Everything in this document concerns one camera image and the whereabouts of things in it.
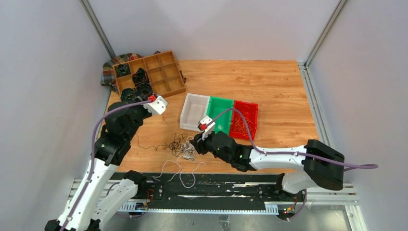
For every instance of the plaid cloth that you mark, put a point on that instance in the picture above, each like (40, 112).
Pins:
(108, 68)

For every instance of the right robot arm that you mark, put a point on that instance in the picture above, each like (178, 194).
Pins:
(314, 164)

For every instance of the wooden compartment tray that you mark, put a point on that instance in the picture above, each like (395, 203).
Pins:
(159, 75)

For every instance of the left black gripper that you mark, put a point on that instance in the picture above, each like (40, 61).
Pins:
(148, 114)

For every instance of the black coiled strap four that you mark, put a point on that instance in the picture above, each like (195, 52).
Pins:
(144, 90)

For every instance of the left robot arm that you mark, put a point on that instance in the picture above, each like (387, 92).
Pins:
(86, 212)

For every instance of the white plastic bin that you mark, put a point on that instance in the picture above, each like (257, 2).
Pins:
(194, 109)

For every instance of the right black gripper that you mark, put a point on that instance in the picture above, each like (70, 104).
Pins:
(199, 144)

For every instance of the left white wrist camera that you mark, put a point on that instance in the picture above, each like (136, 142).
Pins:
(156, 105)

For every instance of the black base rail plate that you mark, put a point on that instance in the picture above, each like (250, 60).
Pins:
(214, 192)

